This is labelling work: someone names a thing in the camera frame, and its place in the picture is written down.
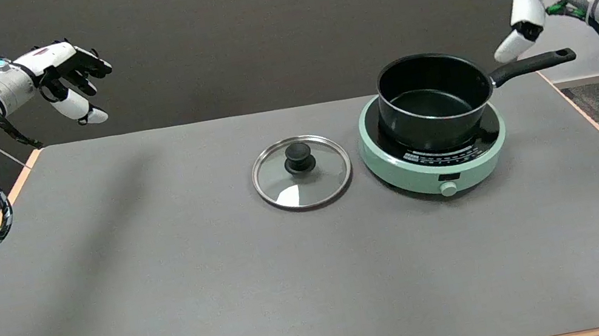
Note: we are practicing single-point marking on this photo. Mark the glass pot lid black knob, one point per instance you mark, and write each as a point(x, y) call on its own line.
point(298, 157)

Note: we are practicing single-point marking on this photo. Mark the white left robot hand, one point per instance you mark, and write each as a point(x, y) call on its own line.
point(55, 57)

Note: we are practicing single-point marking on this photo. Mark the mint green induction cooker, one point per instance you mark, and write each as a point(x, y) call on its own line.
point(418, 178)

